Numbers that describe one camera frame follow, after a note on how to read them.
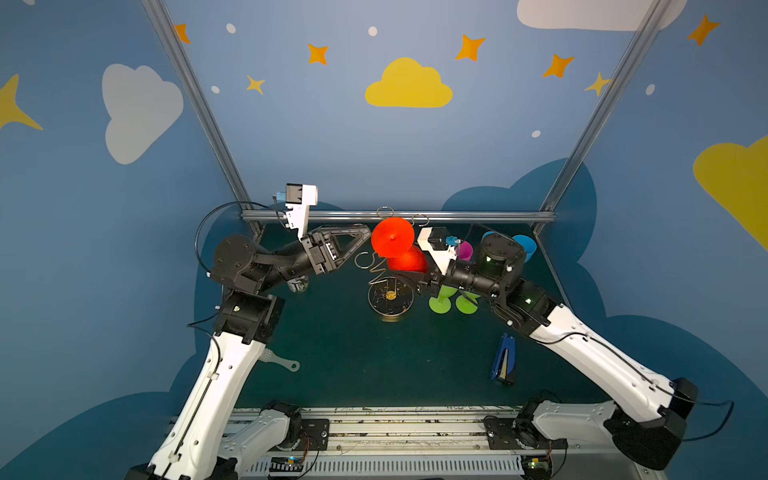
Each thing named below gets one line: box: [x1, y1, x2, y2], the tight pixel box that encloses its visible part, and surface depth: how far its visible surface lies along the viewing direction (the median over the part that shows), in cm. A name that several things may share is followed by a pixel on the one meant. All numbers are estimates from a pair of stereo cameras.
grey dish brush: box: [259, 348, 301, 372], surface depth 88 cm
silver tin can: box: [286, 275, 309, 293], surface depth 101 cm
